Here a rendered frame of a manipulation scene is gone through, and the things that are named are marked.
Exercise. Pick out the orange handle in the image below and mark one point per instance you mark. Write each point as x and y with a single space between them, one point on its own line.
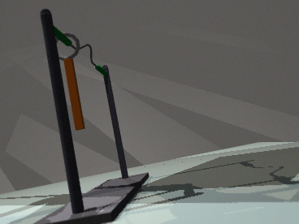
72 85

